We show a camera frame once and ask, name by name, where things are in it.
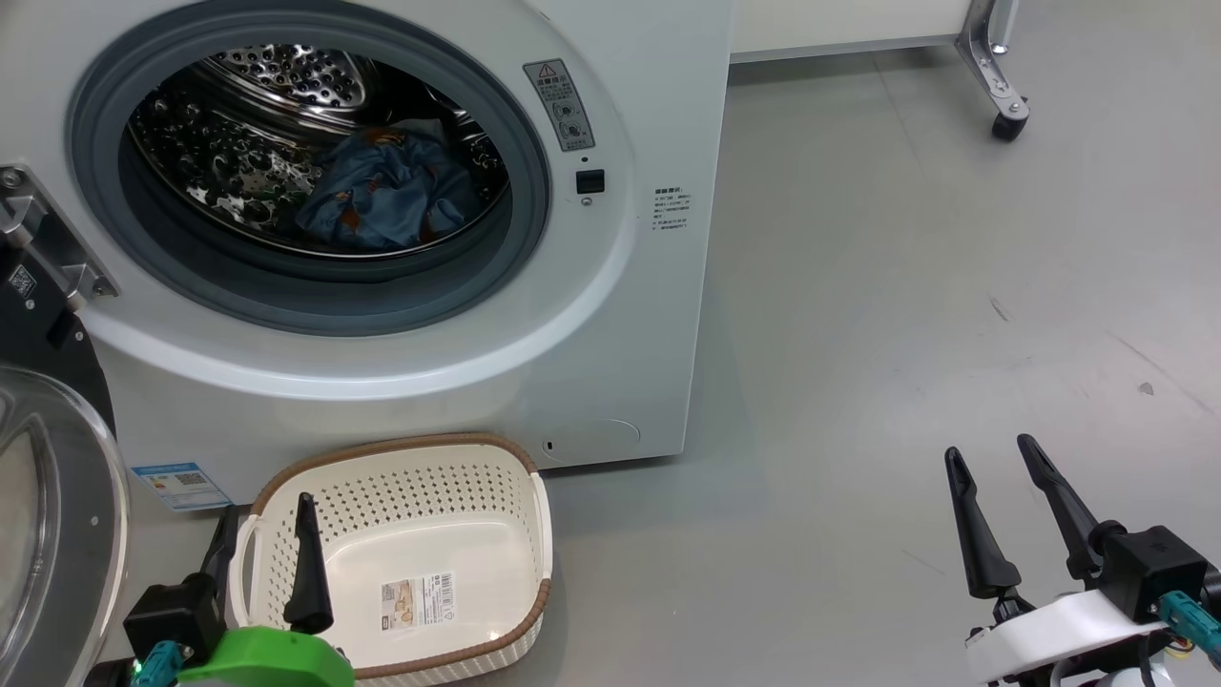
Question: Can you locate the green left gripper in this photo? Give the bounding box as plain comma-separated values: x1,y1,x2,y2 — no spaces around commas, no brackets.
176,492,356,687

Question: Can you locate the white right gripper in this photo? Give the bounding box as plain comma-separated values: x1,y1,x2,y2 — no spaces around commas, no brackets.
944,433,1169,684

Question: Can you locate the black round washing machine door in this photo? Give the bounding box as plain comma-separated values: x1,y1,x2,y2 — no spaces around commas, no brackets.
0,243,132,687

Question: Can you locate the blue orange patterned clothing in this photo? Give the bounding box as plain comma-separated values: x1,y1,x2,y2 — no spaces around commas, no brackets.
294,124,483,254

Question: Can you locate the basket product label sticker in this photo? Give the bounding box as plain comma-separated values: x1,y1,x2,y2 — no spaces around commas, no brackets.
380,572,457,631

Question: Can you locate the cream perforated laundry basket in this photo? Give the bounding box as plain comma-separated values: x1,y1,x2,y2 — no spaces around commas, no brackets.
227,432,554,687

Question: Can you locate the silver metal door hinge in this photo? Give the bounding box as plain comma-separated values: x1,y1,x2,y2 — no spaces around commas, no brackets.
0,164,120,311

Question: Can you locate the white front-load washing machine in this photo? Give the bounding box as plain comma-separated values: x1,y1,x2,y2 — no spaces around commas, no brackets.
0,0,735,511

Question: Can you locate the blue energy label sticker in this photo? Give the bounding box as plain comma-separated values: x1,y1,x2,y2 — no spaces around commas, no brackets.
131,462,233,512

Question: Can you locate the white rolling partition board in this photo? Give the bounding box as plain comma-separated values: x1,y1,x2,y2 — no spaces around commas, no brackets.
730,0,1033,144

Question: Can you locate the small text sticker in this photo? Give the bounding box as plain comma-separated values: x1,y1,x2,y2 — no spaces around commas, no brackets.
652,186,692,235

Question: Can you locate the grey warning sticker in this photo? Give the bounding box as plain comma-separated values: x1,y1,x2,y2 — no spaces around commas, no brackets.
523,59,596,154

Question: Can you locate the teal-plug camera cable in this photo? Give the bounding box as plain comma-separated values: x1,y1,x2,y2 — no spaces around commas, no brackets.
132,641,184,687
1159,591,1221,661

